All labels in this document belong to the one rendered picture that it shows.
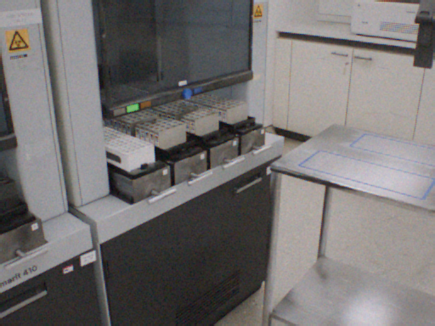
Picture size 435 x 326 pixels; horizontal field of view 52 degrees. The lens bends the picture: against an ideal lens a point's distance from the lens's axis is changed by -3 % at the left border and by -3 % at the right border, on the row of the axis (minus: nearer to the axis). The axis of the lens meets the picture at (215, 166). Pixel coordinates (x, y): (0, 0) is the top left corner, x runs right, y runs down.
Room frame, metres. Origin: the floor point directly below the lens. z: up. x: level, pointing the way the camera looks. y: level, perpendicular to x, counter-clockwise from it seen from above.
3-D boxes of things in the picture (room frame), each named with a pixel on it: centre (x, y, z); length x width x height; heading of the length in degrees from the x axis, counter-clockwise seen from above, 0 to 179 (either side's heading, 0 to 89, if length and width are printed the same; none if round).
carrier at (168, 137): (1.31, 0.14, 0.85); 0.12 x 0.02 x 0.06; 138
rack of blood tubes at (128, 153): (1.26, 0.31, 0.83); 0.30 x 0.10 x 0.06; 48
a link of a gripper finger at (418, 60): (0.72, -0.33, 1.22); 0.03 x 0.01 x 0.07; 48
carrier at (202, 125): (1.42, 0.04, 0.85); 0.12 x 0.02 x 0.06; 137
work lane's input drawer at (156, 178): (1.35, 0.41, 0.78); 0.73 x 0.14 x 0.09; 48
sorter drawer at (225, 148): (1.58, 0.21, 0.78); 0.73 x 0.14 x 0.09; 48
